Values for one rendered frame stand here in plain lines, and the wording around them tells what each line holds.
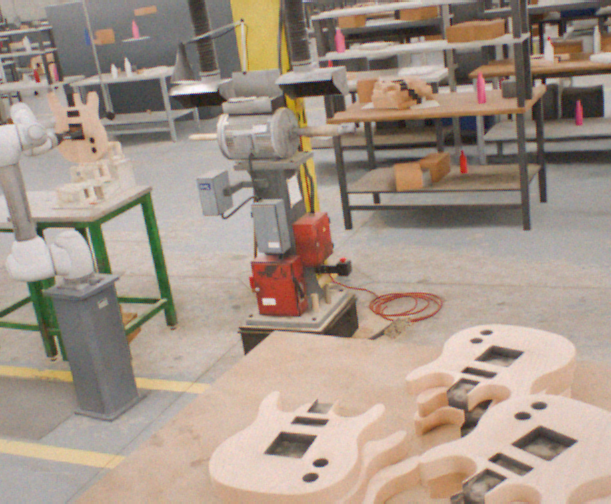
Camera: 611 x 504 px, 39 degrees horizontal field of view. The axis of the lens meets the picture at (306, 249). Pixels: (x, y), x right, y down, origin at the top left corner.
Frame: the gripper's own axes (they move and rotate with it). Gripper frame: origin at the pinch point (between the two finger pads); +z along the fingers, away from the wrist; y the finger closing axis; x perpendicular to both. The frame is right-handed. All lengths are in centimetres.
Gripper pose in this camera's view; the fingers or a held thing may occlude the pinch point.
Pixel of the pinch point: (76, 132)
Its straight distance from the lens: 513.7
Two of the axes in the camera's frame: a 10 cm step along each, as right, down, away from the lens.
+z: 4.2, -3.4, 8.4
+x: -1.4, -9.4, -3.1
